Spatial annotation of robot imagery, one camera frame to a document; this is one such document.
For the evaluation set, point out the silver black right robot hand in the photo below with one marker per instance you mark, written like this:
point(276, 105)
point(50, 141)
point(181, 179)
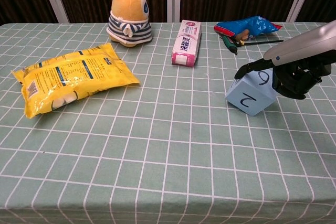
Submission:
point(302, 47)

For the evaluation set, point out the light blue numbered cube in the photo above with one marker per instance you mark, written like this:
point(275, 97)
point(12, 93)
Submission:
point(249, 95)

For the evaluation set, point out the green checkered tablecloth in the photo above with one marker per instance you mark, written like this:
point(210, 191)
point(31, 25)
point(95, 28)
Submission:
point(168, 142)

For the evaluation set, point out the thin black rod yellow band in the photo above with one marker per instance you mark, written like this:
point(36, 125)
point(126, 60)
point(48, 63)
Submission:
point(265, 42)

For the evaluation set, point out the blue red snack bag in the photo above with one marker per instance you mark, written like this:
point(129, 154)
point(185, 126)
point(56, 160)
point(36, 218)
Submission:
point(256, 26)

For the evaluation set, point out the pink white toothpaste box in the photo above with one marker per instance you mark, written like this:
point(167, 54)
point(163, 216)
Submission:
point(187, 45)

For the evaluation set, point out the yellow plush toy striped shirt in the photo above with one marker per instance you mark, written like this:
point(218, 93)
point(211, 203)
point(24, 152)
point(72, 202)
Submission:
point(128, 6)

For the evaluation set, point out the yellow snack bag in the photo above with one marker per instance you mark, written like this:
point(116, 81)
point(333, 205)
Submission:
point(71, 77)

